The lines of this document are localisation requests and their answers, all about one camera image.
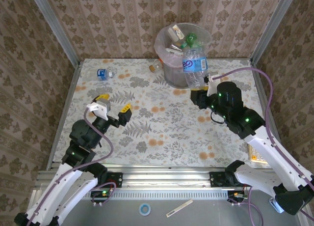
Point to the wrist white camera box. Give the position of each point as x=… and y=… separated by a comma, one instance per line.
x=100, y=110
x=211, y=86

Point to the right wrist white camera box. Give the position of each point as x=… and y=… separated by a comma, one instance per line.
x=211, y=86

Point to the wooden ruler stick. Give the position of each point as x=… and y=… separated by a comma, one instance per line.
x=179, y=208

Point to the floral patterned tablecloth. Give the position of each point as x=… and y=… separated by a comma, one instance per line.
x=171, y=149

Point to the green plastic bottle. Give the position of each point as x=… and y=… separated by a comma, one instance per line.
x=190, y=38

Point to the orange label plastic bottle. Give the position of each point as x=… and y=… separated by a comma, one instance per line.
x=154, y=66

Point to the clear pink bin liner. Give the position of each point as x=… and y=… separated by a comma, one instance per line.
x=169, y=61

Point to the large blue label bottle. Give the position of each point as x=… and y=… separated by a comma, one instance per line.
x=193, y=64

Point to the aluminium frame post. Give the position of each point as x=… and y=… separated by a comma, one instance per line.
x=274, y=27
x=56, y=27

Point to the small black controller board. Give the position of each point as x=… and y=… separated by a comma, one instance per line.
x=98, y=194
x=233, y=194

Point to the aluminium mounting rail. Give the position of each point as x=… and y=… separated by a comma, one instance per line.
x=166, y=177

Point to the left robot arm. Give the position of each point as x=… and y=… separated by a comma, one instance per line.
x=81, y=186

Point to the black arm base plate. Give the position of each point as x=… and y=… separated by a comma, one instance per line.
x=117, y=179
x=216, y=179

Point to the small blue label bottle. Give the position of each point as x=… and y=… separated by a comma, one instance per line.
x=102, y=74

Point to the grey round waste bin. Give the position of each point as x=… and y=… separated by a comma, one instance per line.
x=174, y=78

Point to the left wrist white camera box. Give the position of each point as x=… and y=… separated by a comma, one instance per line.
x=100, y=110

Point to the yellow calculator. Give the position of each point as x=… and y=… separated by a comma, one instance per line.
x=256, y=157

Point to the aluminium table side rail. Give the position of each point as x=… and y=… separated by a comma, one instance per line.
x=63, y=113
x=260, y=80

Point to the blue tape roll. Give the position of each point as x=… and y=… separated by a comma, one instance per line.
x=140, y=209

